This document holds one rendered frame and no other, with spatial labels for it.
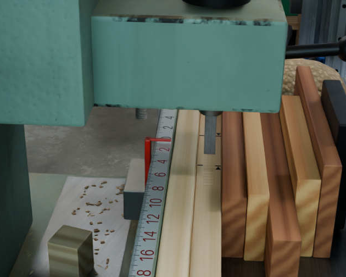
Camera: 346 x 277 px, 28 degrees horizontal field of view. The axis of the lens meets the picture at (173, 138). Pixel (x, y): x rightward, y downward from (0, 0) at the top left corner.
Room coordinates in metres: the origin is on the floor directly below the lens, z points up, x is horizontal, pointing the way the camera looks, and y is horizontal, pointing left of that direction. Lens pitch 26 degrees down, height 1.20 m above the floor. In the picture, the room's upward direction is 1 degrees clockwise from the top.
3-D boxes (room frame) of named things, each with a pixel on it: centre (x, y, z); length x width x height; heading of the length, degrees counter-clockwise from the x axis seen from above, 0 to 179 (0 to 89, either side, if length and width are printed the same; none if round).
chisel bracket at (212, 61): (0.49, -0.01, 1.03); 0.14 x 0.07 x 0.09; 87
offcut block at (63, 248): (0.53, 0.09, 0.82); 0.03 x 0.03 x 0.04; 70
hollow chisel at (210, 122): (0.49, -0.03, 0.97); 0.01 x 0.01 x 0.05; 87
